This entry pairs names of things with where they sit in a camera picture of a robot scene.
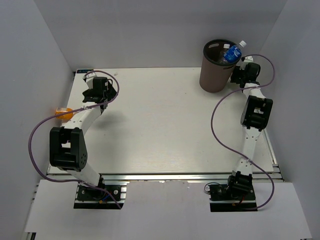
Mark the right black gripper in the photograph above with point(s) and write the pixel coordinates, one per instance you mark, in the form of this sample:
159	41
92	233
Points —
236	71

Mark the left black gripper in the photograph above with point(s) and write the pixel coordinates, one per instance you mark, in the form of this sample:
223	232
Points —
111	92

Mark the blue label water bottle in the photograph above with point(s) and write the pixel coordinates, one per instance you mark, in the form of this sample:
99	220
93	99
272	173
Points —
234	52

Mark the clear plastic bottle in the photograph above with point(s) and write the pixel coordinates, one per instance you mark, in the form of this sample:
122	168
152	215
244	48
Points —
225	49

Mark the orange plastic bottle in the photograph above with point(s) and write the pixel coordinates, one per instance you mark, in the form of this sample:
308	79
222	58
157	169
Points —
64	113

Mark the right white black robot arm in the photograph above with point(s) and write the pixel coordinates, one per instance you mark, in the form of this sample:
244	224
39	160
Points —
254	119

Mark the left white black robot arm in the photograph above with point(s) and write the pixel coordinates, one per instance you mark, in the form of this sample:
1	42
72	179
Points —
67	146

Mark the brown cylindrical waste bin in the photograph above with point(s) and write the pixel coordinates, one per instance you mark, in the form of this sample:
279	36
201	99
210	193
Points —
213	74

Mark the blue table label sticker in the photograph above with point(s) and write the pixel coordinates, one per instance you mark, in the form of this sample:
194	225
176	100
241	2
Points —
83	71

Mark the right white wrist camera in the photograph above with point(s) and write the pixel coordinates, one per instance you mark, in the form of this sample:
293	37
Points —
247	59

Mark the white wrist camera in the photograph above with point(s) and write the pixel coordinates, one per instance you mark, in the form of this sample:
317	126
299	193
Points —
87	77
247	59

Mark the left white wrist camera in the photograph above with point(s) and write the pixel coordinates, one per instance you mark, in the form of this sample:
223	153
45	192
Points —
87	77

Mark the aluminium table rail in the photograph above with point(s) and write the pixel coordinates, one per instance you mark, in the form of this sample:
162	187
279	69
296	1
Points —
164	177

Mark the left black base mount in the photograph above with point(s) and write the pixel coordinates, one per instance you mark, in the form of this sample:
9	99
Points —
91	199

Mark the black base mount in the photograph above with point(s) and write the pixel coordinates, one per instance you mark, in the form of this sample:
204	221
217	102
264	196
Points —
91	199
221	201

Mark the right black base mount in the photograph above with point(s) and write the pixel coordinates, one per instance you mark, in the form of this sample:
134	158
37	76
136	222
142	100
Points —
221	201

